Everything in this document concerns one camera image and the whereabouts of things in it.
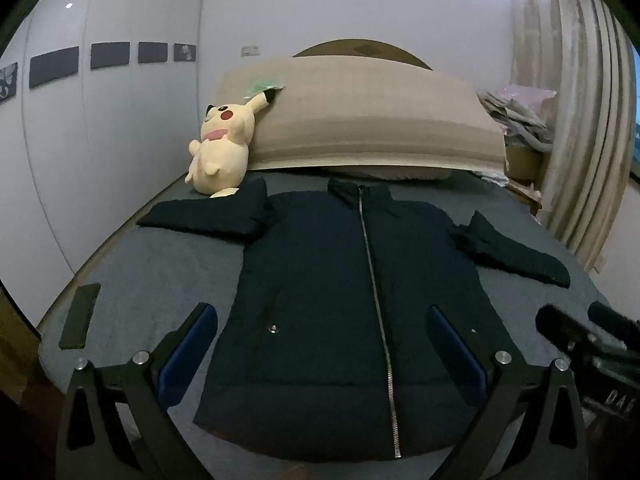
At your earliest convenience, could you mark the green plastic bag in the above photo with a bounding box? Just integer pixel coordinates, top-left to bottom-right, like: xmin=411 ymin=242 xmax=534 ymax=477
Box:
xmin=243 ymin=77 xmax=286 ymax=99

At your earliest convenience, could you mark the black phone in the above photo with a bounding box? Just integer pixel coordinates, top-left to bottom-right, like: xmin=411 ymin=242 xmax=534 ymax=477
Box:
xmin=58 ymin=282 xmax=102 ymax=351

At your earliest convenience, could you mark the wooden bedside table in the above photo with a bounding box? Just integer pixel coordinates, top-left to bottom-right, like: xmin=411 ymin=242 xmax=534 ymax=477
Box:
xmin=507 ymin=180 xmax=544 ymax=217

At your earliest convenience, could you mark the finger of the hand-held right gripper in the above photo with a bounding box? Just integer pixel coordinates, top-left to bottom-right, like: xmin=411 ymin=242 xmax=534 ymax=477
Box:
xmin=535 ymin=304 xmax=603 ymax=362
xmin=587 ymin=301 xmax=640 ymax=353

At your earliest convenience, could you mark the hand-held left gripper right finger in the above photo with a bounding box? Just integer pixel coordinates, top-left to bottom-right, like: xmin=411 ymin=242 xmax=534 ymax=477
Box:
xmin=426 ymin=304 xmax=590 ymax=480

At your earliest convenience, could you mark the pile of crumpled clothes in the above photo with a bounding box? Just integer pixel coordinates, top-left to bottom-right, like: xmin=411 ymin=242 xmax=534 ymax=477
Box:
xmin=477 ymin=86 xmax=558 ymax=152

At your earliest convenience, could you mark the beige curtain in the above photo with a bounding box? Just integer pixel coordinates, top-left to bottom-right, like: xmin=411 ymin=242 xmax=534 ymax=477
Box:
xmin=502 ymin=0 xmax=638 ymax=273

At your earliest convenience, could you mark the brown wooden headboard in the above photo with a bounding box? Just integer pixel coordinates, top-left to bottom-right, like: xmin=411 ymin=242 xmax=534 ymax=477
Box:
xmin=291 ymin=38 xmax=433 ymax=71

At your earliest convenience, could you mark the yellow plush toy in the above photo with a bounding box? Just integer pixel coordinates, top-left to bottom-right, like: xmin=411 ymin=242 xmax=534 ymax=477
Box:
xmin=186 ymin=91 xmax=277 ymax=200

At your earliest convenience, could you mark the cardboard box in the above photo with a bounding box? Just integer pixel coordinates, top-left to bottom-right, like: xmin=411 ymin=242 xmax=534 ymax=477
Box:
xmin=504 ymin=142 xmax=546 ymax=186

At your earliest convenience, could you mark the bed with grey sheet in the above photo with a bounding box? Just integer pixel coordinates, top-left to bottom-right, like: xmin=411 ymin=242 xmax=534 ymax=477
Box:
xmin=37 ymin=167 xmax=613 ymax=480

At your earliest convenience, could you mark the white crumpled cloth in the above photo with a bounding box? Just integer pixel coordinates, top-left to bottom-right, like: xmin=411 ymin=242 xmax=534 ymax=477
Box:
xmin=475 ymin=170 xmax=512 ymax=187

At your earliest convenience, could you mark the plain dark wall panel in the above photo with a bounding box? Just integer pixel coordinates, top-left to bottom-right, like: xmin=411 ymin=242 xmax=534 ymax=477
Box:
xmin=29 ymin=46 xmax=81 ymax=88
xmin=90 ymin=41 xmax=131 ymax=71
xmin=138 ymin=41 xmax=169 ymax=65

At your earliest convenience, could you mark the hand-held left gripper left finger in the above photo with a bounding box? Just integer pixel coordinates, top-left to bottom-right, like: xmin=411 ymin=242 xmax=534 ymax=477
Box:
xmin=55 ymin=302 xmax=220 ymax=480

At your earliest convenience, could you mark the window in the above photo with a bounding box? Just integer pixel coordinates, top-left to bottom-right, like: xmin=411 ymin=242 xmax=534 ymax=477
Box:
xmin=627 ymin=50 xmax=640 ymax=181

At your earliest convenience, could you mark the dark navy zip jacket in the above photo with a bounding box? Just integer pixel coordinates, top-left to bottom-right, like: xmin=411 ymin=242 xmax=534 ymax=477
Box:
xmin=136 ymin=177 xmax=572 ymax=461

